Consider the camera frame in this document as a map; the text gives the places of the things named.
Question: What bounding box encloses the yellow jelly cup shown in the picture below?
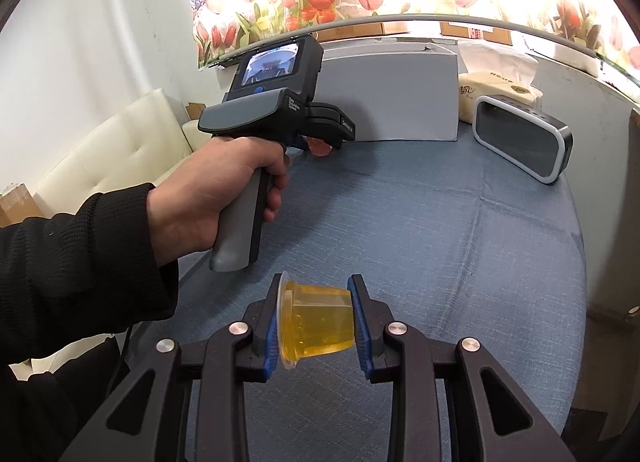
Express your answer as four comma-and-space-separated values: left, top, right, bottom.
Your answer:
276, 271, 355, 370

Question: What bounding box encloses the black left sleeve forearm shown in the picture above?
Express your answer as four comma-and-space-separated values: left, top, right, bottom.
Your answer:
1, 184, 179, 461

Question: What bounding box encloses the person's left hand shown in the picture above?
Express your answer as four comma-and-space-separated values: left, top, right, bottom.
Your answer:
146, 137, 291, 266

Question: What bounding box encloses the brown cardboard piece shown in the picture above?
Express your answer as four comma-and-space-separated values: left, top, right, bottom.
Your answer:
186, 103, 206, 120

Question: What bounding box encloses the white cardboard storage box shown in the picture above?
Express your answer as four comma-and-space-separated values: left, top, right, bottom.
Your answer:
314, 39, 459, 141

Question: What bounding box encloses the cream leather sofa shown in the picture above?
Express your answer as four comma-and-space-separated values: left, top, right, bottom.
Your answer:
0, 87, 216, 219

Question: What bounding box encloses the blue fabric table cover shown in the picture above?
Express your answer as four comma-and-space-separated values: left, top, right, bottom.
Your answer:
127, 134, 589, 462

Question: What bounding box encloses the tissue pack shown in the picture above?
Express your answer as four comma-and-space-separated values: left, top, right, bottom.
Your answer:
457, 40, 544, 124

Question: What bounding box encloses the grey white bluetooth speaker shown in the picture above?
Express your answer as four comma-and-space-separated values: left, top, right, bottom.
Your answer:
472, 95, 574, 185

